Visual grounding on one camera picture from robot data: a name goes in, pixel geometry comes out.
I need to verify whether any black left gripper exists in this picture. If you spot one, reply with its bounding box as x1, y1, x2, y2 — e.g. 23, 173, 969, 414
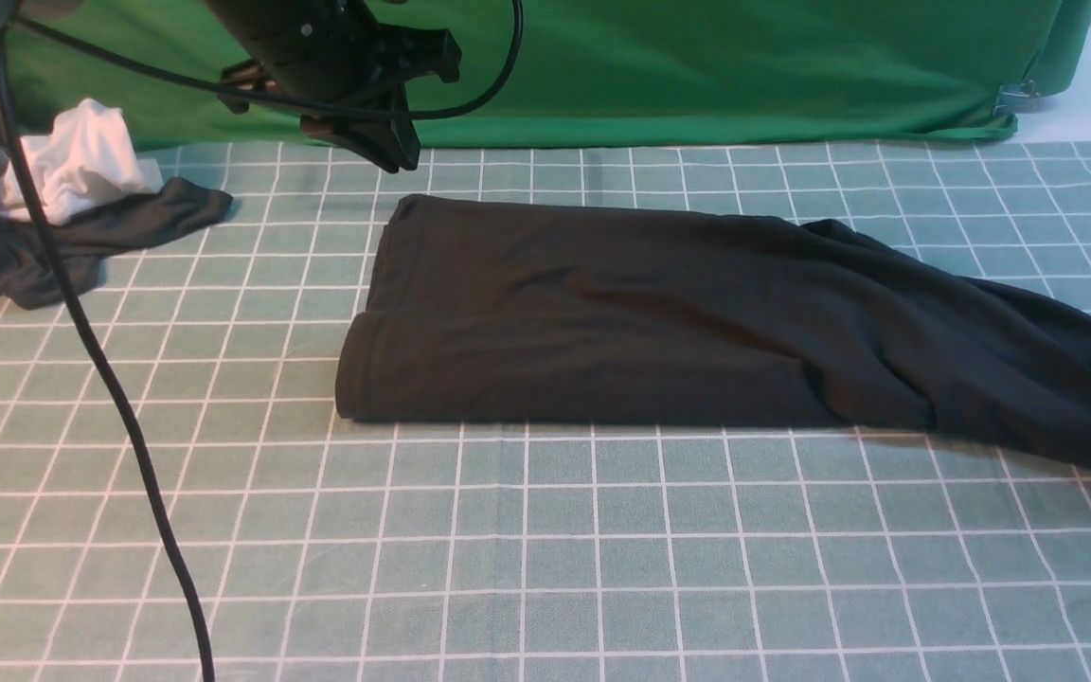
207, 1, 461, 174

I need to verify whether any dark gray long-sleeve shirt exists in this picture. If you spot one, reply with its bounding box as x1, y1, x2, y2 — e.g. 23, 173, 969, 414
334, 195, 1091, 470

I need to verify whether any green backdrop cloth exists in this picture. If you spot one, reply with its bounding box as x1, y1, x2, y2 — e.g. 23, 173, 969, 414
8, 1, 1091, 151

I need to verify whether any crumpled white cloth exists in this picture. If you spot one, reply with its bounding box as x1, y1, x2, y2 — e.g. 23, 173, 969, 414
19, 99, 164, 225

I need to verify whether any crumpled dark gray garment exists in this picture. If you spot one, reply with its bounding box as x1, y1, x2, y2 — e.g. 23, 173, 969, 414
0, 131, 233, 310

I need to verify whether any teal checkered tablecloth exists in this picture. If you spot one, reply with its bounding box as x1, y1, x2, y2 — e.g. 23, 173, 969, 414
0, 140, 1091, 682

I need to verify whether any metal binder clip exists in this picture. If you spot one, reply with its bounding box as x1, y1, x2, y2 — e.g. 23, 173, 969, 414
992, 81, 1042, 117

